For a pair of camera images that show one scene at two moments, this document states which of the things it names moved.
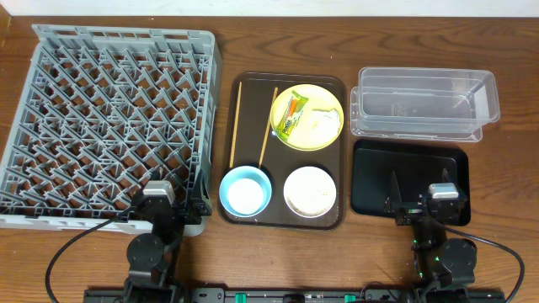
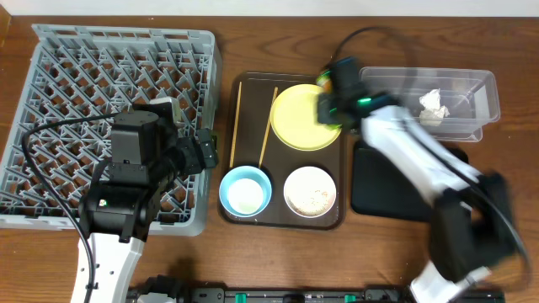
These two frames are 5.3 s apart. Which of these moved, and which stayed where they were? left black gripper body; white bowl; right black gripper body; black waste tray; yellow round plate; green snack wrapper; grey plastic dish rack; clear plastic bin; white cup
Moved: left black gripper body; right black gripper body; green snack wrapper
Stayed: white bowl; yellow round plate; clear plastic bin; grey plastic dish rack; black waste tray; white cup
